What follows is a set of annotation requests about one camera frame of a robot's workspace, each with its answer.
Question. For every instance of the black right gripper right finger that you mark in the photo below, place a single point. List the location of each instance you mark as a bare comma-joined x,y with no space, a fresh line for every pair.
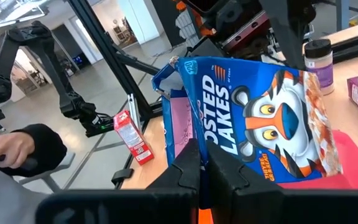
275,208

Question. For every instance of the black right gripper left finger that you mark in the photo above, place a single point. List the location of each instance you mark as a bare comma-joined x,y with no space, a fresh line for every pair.
120,207

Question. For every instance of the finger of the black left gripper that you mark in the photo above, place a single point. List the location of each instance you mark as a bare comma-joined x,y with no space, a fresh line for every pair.
286,31

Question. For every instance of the spice jar purple label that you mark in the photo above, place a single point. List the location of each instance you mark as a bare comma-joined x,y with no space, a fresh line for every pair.
320,74

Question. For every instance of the blue Frosted Flakes cereal box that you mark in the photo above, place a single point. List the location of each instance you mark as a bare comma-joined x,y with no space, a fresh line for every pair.
228,109

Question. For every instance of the person's forearm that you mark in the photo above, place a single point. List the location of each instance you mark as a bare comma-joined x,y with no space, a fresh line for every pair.
48,146

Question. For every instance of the orange plastic basket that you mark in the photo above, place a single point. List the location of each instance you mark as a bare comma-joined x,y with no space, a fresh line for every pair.
205,217

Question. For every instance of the small red carton box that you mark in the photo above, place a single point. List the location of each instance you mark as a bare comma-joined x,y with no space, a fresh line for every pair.
132,137

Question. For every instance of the grey chair base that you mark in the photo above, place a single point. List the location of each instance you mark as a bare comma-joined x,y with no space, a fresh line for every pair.
64,161

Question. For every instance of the pink plastic tray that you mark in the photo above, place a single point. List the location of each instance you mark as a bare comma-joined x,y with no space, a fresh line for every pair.
356,168

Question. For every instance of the person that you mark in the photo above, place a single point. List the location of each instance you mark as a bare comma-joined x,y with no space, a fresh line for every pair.
5,202

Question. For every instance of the person's hand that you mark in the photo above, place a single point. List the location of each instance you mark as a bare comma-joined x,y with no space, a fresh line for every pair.
8,149

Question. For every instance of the silver metal bracket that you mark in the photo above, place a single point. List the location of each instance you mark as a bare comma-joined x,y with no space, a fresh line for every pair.
134,109

